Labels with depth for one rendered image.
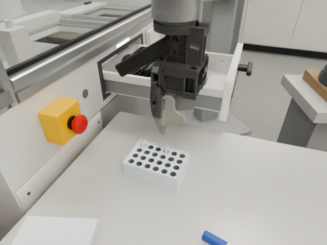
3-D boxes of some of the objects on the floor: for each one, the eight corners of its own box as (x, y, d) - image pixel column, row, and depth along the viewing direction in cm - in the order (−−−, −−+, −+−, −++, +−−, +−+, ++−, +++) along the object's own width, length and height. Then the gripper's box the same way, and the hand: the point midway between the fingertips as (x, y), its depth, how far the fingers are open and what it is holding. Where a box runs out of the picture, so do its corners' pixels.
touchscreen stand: (250, 133, 190) (289, -18, 131) (200, 149, 174) (219, -14, 116) (214, 103, 227) (231, -25, 168) (170, 114, 212) (172, -23, 153)
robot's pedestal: (296, 197, 141) (355, 74, 97) (322, 249, 116) (418, 115, 73) (243, 196, 142) (279, 73, 98) (259, 247, 117) (315, 114, 73)
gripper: (197, 33, 33) (188, 153, 45) (215, 16, 41) (203, 121, 53) (139, 26, 35) (145, 141, 47) (167, 12, 44) (166, 113, 56)
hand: (163, 122), depth 50 cm, fingers open, 3 cm apart
